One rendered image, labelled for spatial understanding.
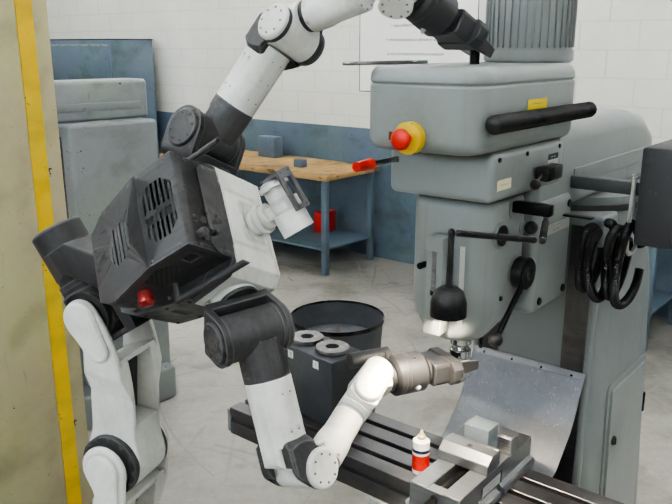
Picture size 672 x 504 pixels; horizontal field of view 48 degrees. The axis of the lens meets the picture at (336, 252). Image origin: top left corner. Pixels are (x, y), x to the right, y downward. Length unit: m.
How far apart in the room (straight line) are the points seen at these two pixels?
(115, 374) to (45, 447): 1.52
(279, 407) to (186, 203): 0.41
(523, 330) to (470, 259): 0.56
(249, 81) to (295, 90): 5.99
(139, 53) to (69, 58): 0.87
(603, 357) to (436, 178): 0.76
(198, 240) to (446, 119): 0.49
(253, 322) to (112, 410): 0.51
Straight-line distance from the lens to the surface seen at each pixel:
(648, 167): 1.70
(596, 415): 2.12
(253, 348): 1.39
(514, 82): 1.49
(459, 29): 1.52
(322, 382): 1.99
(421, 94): 1.42
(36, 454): 3.18
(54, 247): 1.72
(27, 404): 3.08
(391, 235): 7.02
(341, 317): 4.02
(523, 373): 2.10
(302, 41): 1.57
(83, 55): 9.04
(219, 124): 1.59
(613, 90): 5.95
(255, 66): 1.58
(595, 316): 2.00
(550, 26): 1.75
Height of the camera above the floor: 1.92
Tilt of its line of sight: 15 degrees down
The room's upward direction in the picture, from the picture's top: straight up
